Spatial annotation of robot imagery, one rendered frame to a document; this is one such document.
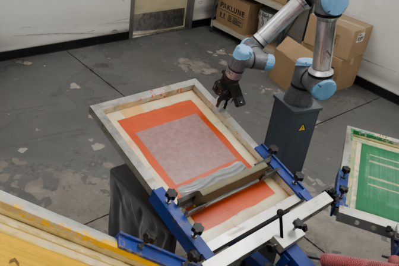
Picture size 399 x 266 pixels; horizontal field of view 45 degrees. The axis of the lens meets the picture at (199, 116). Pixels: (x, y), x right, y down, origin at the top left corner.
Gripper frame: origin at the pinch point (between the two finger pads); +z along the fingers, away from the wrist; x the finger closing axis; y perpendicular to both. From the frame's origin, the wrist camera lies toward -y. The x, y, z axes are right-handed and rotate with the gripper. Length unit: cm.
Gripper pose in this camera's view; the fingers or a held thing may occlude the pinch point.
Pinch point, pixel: (220, 111)
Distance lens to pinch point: 224.1
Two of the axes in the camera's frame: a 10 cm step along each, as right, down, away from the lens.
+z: -3.0, 7.0, 6.4
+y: -5.9, -6.7, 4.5
